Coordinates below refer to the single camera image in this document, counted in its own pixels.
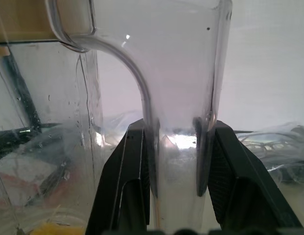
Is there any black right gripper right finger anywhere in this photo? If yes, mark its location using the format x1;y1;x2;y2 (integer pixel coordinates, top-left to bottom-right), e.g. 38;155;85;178
207;121;304;231

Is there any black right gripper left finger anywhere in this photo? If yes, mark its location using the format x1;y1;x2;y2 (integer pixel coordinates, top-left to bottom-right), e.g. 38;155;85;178
85;119;157;235

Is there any clear blender jar with handle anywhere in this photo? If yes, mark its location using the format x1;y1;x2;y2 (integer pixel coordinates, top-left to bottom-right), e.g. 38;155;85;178
0;0;232;235

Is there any clear bag with dark contents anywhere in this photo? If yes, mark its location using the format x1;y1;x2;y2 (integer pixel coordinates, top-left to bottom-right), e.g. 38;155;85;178
236;124;304;187

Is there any red striped zip bag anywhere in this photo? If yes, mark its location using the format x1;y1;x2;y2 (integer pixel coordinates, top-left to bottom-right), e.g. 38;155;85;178
0;151;69;196

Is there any dark window frame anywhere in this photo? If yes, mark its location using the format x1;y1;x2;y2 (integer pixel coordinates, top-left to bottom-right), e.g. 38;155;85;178
0;46;42;152

